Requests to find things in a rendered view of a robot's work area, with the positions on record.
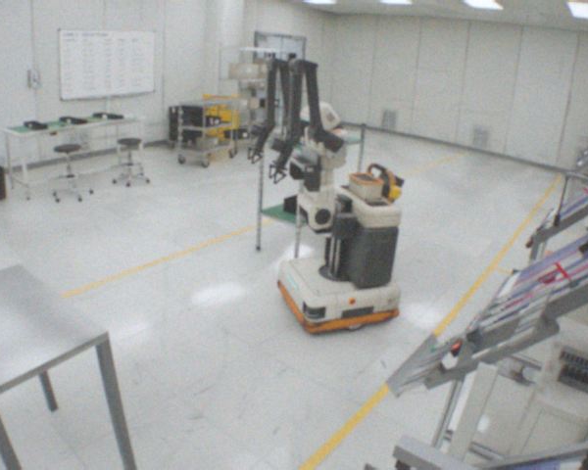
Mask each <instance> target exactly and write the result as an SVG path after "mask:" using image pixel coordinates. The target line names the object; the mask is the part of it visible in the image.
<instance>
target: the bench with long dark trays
mask: <svg viewBox="0 0 588 470"><path fill-rule="evenodd" d="M79 118H84V119H88V122H87V124H80V125H76V124H71V123H67V122H63V121H59V120H55V121H48V122H41V123H45V124H48V129H43V130H34V129H30V128H29V127H26V126H24V125H21V126H14V127H9V128H8V127H7V128H1V131H2V132H4V135H5V144H6V153H7V161H8V169H9V176H10V183H11V186H12V188H11V189H14V188H15V187H13V186H14V180H15V181H17V182H19V183H20V184H22V185H23V186H24V188H25V194H26V196H27V200H29V199H30V198H29V197H30V195H29V188H28V187H32V186H36V185H41V184H45V183H50V182H55V181H59V180H60V179H58V177H55V178H50V179H45V180H41V181H36V182H31V183H28V180H27V171H26V162H25V144H24V140H26V139H32V138H38V137H44V136H50V133H52V132H53V131H52V130H53V129H55V132H57V134H64V133H70V132H77V131H83V130H89V129H96V128H103V127H110V126H116V127H117V141H118V140H119V139H120V125H125V124H133V123H139V138H140V139H142V142H141V143H140V144H139V159H136V158H132V160H133V161H135V162H140V163H141V166H140V171H144V168H143V130H142V120H144V119H145V117H139V116H134V117H124V118H123V119H118V120H112V119H104V118H99V117H79ZM62 124H64V125H65V126H64V129H63V127H61V125H62ZM8 135H9V136H12V137H14V138H17V139H19V140H20V146H21V155H22V164H23V173H24V182H23V181H22V180H20V179H18V178H17V177H16V176H14V175H13V172H12V164H11V155H10V146H9V137H8ZM117 152H118V164H117V165H112V166H106V167H101V168H96V169H92V170H88V171H83V172H80V173H81V174H82V175H86V174H90V173H95V172H100V171H105V170H110V169H115V168H120V167H121V166H120V163H121V157H122V158H125V159H128V156H126V155H123V154H121V145H120V144H118V143H117Z"/></svg>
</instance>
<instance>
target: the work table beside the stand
mask: <svg viewBox="0 0 588 470"><path fill-rule="evenodd" d="M94 346H95V350H96V354H97V359H98V363H99V368H100V373H101V377H102V382H103V386H104V391H105V395H106V400H107V404H108V407H109V411H110V416H111V420H112V424H113V428H114V432H115V436H116V440H117V444H118V448H119V452H120V455H121V459H122V466H123V469H124V470H137V466H136V462H135V458H134V454H133V450H132V445H131V441H130V437H129V432H128V429H127V424H126V420H125V415H124V411H123V402H122V398H121V393H120V388H119V383H118V378H117V373H116V367H115V363H114V358H113V352H112V347H111V341H110V335H109V331H108V330H107V329H105V328H104V327H103V326H101V325H100V324H98V323H97V322H96V321H94V320H93V319H92V318H90V317H89V316H87V315H86V314H85V313H83V312H82V311H81V310H79V309H78V308H77V307H75V306H74V305H72V304H71V303H69V302H68V301H67V300H65V299H64V298H63V297H61V296H60V295H59V294H57V293H56V292H55V291H54V290H52V289H51V288H50V287H48V286H47V285H46V284H44V283H43V282H42V281H40V280H39V279H38V278H37V277H35V276H34V275H33V274H31V273H30V272H29V271H28V270H26V269H25V268H24V267H23V266H21V265H20V264H19V263H18V264H15V265H13V266H10V267H7V268H4V269H1V270H0V395H1V394H3V393H5V392H7V391H9V390H11V389H12V388H14V387H16V386H18V385H19V384H21V383H23V382H25V381H27V380H29V379H31V378H33V377H35V376H37V375H38V377H39V381H40V384H41V387H42V391H43V394H44V397H45V399H46V402H47V406H48V408H49V409H50V410H51V411H52V412H53V411H55V410H57V409H58V408H59V407H58V405H57V402H56V399H55V395H54V392H53V388H52V385H51V382H50V378H49V374H48V371H47V370H49V369H50V368H52V367H54V366H56V365H58V364H60V363H62V362H64V361H66V360H68V359H70V358H72V357H74V356H76V355H78V354H80V353H83V352H85V351H86V350H88V349H90V348H92V347H94ZM0 457H1V459H2V461H3V463H4V466H5V468H6V470H23V468H22V466H21V464H20V462H19V460H18V458H17V455H16V453H15V451H14V448H13V446H12V444H11V441H10V439H9V436H8V434H7V431H6V429H5V427H4V424H3V421H2V419H1V416H0Z"/></svg>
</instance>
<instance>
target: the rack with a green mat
mask: <svg viewBox="0 0 588 470"><path fill-rule="evenodd" d="M365 135H366V123H362V131H361V139H358V138H353V137H348V138H349V139H348V146H351V145H356V144H360V151H359V161H358V170H357V173H362V163H363V154H364V145H365ZM302 147H306V143H302V145H300V144H297V146H296V147H294V146H293V148H294V151H293V152H295V153H299V154H301V155H302ZM306 148H307V147H306ZM260 154H261V155H262V156H264V157H263V158H261V159H260V160H259V184H258V209H257V239H256V250H260V249H261V231H262V216H264V217H266V218H269V219H272V220H275V221H278V222H281V223H284V224H287V225H289V226H292V227H295V228H296V234H295V249H294V259H298V258H299V249H300V235H301V228H302V227H304V226H307V225H309V224H308V223H307V222H306V221H305V220H304V219H303V218H302V217H301V216H300V215H299V214H298V205H297V215H295V214H292V213H289V212H286V211H283V203H282V204H279V205H276V206H273V207H270V208H267V209H264V210H262V205H263V183H264V160H265V153H260ZM299 194H304V180H299V191H298V195H299Z"/></svg>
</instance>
